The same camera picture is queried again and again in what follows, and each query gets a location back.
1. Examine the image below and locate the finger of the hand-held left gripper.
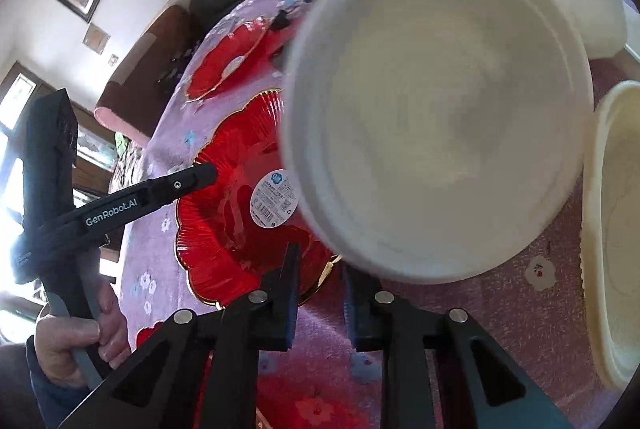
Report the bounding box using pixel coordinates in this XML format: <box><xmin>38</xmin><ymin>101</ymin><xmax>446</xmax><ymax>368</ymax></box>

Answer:
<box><xmin>144</xmin><ymin>163</ymin><xmax>219</xmax><ymax>210</ymax></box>

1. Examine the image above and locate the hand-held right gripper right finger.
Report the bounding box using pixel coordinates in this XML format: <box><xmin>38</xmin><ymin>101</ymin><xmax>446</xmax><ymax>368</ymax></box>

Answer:
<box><xmin>345</xmin><ymin>265</ymin><xmax>576</xmax><ymax>429</ymax></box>

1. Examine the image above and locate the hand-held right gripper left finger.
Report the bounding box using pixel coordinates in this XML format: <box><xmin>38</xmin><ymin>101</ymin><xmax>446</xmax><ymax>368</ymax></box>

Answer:
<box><xmin>57</xmin><ymin>243</ymin><xmax>301</xmax><ymax>429</ymax></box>

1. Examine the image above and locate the large red glass plate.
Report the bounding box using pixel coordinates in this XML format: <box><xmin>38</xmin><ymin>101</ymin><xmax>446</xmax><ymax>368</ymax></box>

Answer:
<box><xmin>174</xmin><ymin>88</ymin><xmax>343</xmax><ymax>311</ymax></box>

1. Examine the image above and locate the person's left hand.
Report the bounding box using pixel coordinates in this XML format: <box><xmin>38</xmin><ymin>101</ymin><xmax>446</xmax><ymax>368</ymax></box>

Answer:
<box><xmin>34</xmin><ymin>278</ymin><xmax>132</xmax><ymax>390</ymax></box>

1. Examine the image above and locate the patterned blanket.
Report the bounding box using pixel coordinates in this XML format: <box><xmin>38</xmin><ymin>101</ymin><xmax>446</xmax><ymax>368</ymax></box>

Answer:
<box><xmin>109</xmin><ymin>130</ymin><xmax>147</xmax><ymax>206</ymax></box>

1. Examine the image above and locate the purple floral tablecloth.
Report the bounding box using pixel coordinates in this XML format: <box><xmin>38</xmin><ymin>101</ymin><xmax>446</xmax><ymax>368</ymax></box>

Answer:
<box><xmin>106</xmin><ymin>0</ymin><xmax>640</xmax><ymax>429</ymax></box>

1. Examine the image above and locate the brown armchair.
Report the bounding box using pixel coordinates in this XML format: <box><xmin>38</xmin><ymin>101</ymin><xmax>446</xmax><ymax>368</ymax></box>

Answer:
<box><xmin>94</xmin><ymin>5</ymin><xmax>202</xmax><ymax>140</ymax></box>

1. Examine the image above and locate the small red glass plate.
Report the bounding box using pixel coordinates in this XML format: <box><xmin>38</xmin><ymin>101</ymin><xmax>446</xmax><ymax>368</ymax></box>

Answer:
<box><xmin>184</xmin><ymin>15</ymin><xmax>272</xmax><ymax>103</ymax></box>

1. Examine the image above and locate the small framed wall certificate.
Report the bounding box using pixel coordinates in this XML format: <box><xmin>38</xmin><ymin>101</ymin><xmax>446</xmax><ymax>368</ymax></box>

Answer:
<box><xmin>82</xmin><ymin>22</ymin><xmax>111</xmax><ymax>55</ymax></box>

